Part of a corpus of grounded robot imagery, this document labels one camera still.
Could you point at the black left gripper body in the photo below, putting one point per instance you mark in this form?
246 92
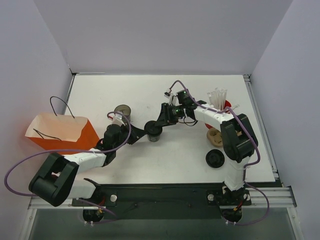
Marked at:
130 132

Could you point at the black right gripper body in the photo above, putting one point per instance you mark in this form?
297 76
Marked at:
164 114

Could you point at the black cup lid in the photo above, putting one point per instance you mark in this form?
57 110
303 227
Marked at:
215 158
151 129

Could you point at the dark coffee cup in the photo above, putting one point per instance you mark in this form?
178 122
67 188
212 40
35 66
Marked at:
153 138
125 110

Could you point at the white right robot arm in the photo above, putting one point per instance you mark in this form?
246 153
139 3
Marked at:
239 141

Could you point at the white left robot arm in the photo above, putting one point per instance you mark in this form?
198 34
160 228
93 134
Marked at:
55 181

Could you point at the brown cardboard cup carrier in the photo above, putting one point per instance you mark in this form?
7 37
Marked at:
215 138

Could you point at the black cup lid on table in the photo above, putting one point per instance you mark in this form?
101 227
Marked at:
215 158

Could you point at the orange paper bag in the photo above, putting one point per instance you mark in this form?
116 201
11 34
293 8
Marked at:
53 132

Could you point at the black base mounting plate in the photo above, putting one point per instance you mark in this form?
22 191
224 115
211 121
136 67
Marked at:
162 211

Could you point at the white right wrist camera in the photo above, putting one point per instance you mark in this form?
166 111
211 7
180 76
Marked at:
171 98

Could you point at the aluminium frame rail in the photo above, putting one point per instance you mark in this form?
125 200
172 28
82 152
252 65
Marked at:
197 195

